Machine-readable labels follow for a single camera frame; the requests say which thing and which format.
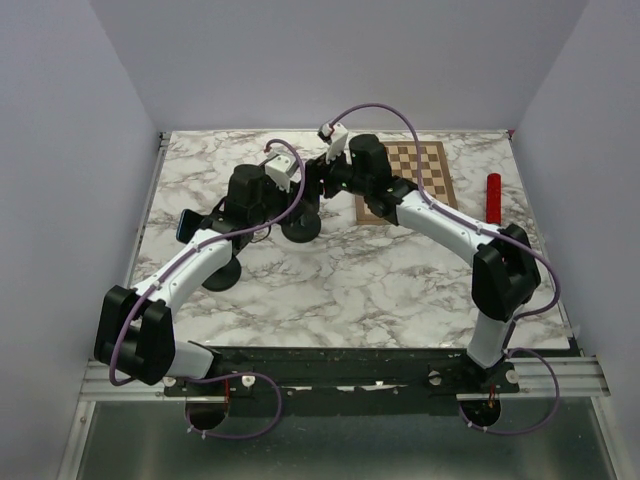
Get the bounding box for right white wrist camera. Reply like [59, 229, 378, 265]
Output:
[318, 122, 349, 164]

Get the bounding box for blue phone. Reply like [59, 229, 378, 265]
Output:
[176, 209, 203, 244]

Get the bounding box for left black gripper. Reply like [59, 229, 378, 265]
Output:
[249, 174, 307, 227]

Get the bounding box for red grey microphone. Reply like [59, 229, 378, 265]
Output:
[485, 173, 502, 225]

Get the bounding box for black round-base clamp stand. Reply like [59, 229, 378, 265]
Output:
[279, 198, 322, 244]

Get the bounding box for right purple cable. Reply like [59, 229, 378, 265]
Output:
[327, 103, 562, 435]

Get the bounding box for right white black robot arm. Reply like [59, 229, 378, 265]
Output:
[305, 134, 541, 392]

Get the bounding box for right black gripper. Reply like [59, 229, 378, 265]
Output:
[298, 140, 371, 205]

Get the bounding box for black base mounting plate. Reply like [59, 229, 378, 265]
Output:
[164, 347, 519, 417]

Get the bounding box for black round-base stand left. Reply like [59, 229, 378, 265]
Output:
[201, 254, 242, 292]

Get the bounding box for aluminium rail frame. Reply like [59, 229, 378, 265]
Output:
[49, 130, 621, 480]

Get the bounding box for wooden chessboard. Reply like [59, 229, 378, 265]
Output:
[355, 141, 458, 226]

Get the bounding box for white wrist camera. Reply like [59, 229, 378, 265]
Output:
[264, 153, 298, 192]
[318, 122, 349, 164]

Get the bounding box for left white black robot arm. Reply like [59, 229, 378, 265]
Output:
[94, 155, 308, 395]

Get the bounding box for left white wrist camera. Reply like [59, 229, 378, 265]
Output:
[264, 153, 298, 192]

